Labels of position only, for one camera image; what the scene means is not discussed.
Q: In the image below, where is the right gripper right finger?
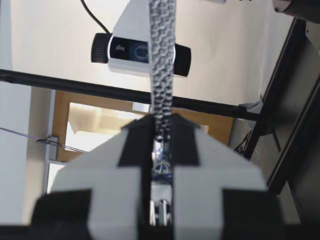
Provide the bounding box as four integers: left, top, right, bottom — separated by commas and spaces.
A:
170, 113, 301, 240

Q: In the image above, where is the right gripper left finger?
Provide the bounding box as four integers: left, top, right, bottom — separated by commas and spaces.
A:
31, 114, 155, 240

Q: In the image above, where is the fixed camera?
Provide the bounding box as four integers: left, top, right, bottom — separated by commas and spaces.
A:
91, 0, 192, 79

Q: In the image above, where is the black fixed camera cable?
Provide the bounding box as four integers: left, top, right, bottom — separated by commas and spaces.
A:
80, 0, 112, 35

